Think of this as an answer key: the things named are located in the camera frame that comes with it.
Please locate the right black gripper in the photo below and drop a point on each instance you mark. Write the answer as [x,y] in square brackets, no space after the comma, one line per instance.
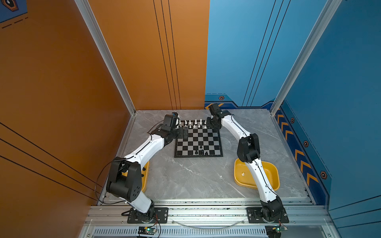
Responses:
[208,125]

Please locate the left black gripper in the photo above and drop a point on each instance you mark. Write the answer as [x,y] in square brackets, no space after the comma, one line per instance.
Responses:
[180,136]

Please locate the yellow tray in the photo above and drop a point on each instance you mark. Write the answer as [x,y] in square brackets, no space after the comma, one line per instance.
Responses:
[248,181]
[144,176]

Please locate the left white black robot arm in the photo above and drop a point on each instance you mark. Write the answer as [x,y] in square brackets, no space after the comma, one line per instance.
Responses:
[125,180]

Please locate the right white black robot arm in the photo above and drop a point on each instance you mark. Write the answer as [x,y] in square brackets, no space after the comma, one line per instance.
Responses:
[249,152]

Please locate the left green circuit board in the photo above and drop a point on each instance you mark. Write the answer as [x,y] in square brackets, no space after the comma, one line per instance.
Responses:
[147,232]

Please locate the green circuit board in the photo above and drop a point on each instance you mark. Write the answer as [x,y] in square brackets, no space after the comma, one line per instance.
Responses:
[147,232]
[275,231]

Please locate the right green circuit board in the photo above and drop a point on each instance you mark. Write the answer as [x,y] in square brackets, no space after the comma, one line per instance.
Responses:
[275,231]

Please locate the black white chessboard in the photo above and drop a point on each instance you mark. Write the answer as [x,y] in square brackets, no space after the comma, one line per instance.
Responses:
[199,134]

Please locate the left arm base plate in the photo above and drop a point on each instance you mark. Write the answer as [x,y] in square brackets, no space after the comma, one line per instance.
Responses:
[154,214]

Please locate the aluminium front frame rail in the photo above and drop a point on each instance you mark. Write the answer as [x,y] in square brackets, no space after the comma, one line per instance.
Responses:
[211,218]

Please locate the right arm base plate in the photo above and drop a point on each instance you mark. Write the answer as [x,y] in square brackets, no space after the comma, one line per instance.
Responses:
[258,215]

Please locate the left aluminium corner post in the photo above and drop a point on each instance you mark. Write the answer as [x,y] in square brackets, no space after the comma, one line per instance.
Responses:
[99,39]

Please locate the aluminium corner post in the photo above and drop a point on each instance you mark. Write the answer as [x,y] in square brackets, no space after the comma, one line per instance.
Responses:
[99,39]
[313,38]

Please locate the right aluminium corner post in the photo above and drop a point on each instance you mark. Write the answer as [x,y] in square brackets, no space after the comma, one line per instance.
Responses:
[313,38]

